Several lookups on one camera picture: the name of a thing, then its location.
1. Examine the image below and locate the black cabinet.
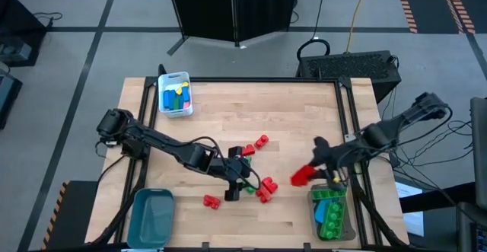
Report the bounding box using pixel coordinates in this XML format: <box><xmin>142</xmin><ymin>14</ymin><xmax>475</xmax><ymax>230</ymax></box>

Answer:
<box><xmin>0</xmin><ymin>0</ymin><xmax>49</xmax><ymax>69</ymax></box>

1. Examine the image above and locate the black cable by cabinet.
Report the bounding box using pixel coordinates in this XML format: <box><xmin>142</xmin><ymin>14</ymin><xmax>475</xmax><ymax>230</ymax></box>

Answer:
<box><xmin>32</xmin><ymin>11</ymin><xmax>64</xmax><ymax>28</ymax></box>

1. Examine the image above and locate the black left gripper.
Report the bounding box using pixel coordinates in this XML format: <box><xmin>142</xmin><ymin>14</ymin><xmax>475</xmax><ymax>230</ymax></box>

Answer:
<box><xmin>208</xmin><ymin>146</ymin><xmax>253</xmax><ymax>203</ymax></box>

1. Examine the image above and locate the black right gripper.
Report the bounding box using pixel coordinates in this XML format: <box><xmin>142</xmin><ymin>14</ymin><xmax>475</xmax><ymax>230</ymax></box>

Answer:
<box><xmin>307</xmin><ymin>136</ymin><xmax>347</xmax><ymax>183</ymax></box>

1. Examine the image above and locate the dark equipment case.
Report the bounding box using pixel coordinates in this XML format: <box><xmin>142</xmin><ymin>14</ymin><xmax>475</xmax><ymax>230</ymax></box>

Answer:
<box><xmin>0</xmin><ymin>71</ymin><xmax>23</xmax><ymax>129</ymax></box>

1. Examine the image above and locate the grey transparent plastic bin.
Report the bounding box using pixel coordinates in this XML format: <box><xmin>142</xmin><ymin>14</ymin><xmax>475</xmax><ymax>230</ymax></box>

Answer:
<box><xmin>307</xmin><ymin>183</ymin><xmax>357</xmax><ymax>242</ymax></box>

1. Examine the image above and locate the grey equipment box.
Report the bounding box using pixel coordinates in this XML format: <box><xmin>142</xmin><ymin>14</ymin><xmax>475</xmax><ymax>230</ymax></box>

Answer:
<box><xmin>0</xmin><ymin>40</ymin><xmax>33</xmax><ymax>62</ymax></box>

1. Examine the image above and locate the black mat with yellow stripes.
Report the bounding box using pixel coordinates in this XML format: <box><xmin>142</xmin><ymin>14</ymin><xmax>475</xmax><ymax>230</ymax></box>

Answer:
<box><xmin>40</xmin><ymin>179</ymin><xmax>100</xmax><ymax>251</ymax></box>

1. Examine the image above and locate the black looped cable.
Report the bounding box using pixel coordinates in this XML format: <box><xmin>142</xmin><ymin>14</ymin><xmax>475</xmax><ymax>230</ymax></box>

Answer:
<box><xmin>295</xmin><ymin>0</ymin><xmax>331</xmax><ymax>63</ymax></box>

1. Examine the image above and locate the black metal table frame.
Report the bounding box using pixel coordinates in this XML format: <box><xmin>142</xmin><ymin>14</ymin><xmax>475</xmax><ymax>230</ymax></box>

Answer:
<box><xmin>89</xmin><ymin>63</ymin><xmax>410</xmax><ymax>252</ymax></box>

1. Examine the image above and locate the yellow cable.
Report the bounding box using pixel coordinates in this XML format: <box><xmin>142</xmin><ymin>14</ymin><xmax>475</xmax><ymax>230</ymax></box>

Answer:
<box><xmin>345</xmin><ymin>0</ymin><xmax>372</xmax><ymax>53</ymax></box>

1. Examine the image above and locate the black curtain partition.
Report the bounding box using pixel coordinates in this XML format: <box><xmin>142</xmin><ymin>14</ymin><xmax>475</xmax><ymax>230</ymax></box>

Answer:
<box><xmin>165</xmin><ymin>0</ymin><xmax>301</xmax><ymax>57</ymax></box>

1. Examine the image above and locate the teal plastic bin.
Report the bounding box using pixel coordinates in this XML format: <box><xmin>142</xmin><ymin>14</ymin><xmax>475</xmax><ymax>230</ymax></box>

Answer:
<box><xmin>126</xmin><ymin>187</ymin><xmax>176</xmax><ymax>250</ymax></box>

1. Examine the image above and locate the dark monitor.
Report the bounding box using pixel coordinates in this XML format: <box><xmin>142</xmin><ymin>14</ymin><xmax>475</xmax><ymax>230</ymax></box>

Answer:
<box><xmin>469</xmin><ymin>96</ymin><xmax>487</xmax><ymax>211</ymax></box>

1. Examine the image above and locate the black mat with orange stripes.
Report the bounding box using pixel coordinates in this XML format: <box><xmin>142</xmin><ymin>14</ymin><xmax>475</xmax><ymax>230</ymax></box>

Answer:
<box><xmin>393</xmin><ymin>0</ymin><xmax>467</xmax><ymax>35</ymax></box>
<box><xmin>444</xmin><ymin>0</ymin><xmax>487</xmax><ymax>35</ymax></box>

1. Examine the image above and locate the white paper sheet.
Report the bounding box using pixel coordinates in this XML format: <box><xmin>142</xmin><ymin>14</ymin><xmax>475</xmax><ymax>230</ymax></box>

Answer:
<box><xmin>394</xmin><ymin>181</ymin><xmax>425</xmax><ymax>238</ymax></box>

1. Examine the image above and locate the large blue stud brick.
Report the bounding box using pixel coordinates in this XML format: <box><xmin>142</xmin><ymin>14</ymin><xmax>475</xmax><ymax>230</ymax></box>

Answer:
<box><xmin>313</xmin><ymin>199</ymin><xmax>333</xmax><ymax>225</ymax></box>

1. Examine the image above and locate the black floor bar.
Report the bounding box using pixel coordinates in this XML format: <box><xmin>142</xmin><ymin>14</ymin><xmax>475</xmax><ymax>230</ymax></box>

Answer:
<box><xmin>399</xmin><ymin>181</ymin><xmax>476</xmax><ymax>213</ymax></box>

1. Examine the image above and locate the black perforated computer case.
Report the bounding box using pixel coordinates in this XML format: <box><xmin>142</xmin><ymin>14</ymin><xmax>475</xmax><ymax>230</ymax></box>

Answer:
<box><xmin>295</xmin><ymin>49</ymin><xmax>403</xmax><ymax>104</ymax></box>

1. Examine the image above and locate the white plastic bin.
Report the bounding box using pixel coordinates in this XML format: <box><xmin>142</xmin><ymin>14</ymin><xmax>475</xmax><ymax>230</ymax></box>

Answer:
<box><xmin>158</xmin><ymin>71</ymin><xmax>194</xmax><ymax>119</ymax></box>

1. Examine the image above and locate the large red stud brick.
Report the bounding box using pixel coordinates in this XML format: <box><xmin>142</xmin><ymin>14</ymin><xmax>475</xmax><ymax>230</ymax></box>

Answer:
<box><xmin>290</xmin><ymin>164</ymin><xmax>319</xmax><ymax>187</ymax></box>

